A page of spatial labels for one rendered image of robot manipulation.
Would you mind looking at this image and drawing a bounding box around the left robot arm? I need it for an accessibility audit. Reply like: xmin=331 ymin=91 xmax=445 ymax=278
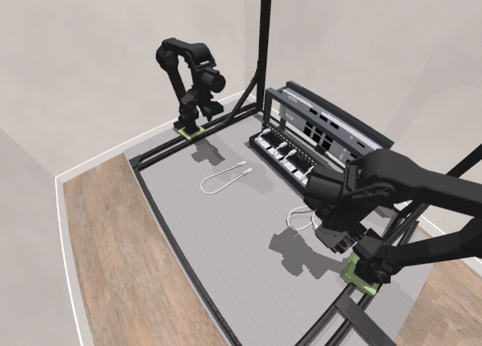
xmin=304 ymin=149 xmax=482 ymax=286

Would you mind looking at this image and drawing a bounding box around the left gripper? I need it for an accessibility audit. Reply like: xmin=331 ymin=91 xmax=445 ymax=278
xmin=304 ymin=196 xmax=383 ymax=261

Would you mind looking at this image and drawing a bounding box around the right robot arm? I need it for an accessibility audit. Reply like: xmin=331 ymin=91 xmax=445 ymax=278
xmin=156 ymin=38 xmax=226 ymax=136

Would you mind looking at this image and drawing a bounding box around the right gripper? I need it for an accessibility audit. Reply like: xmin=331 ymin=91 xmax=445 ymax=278
xmin=187 ymin=85 xmax=224 ymax=122

